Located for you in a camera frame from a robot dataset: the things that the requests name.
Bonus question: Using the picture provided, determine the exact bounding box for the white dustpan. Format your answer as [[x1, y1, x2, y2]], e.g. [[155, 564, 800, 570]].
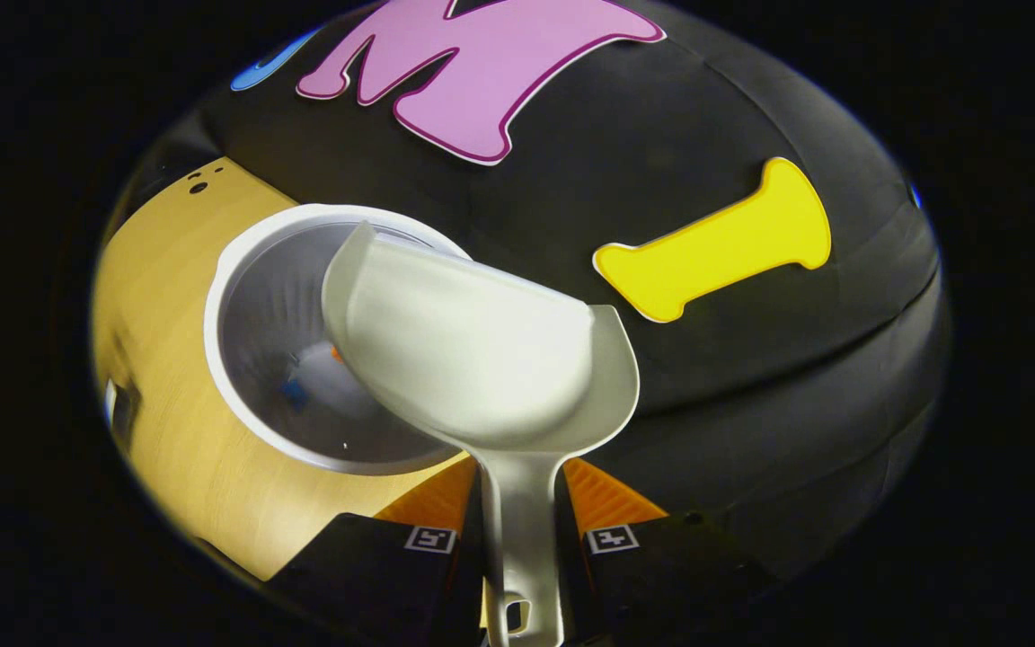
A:
[[322, 222, 641, 647]]

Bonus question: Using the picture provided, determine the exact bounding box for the white ribbed garbage bin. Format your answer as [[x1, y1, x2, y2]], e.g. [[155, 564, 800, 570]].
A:
[[203, 204, 473, 475]]

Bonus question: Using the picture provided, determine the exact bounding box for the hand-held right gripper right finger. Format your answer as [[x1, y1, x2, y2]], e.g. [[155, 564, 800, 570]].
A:
[[558, 456, 779, 647]]

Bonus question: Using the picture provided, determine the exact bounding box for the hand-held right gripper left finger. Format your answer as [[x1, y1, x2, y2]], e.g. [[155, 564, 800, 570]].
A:
[[270, 456, 487, 647]]

